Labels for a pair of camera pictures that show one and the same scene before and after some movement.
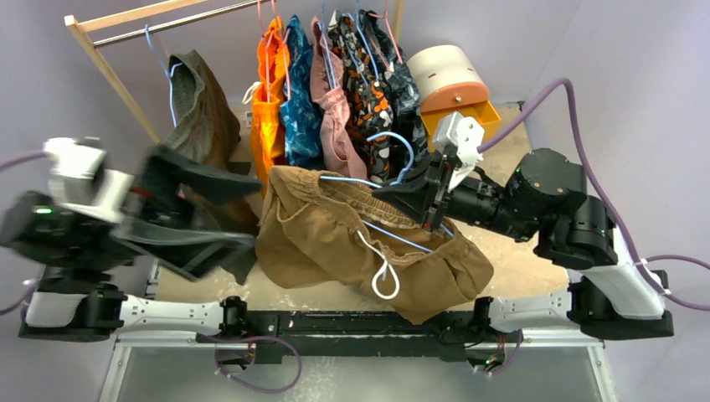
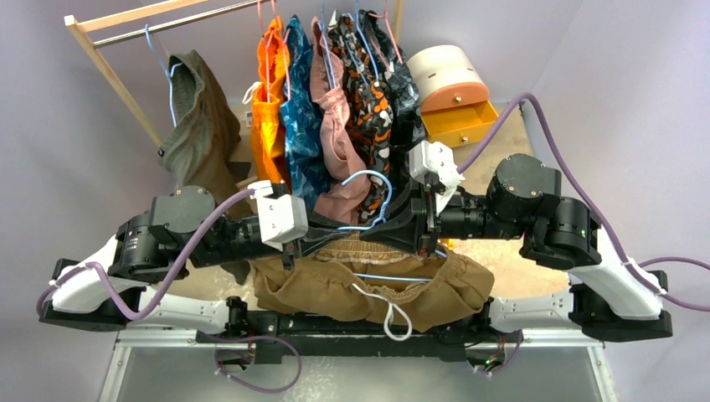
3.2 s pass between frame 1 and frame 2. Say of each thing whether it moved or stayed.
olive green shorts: stayed
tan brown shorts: moved
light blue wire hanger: moved
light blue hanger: stayed
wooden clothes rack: stayed
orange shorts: stayed
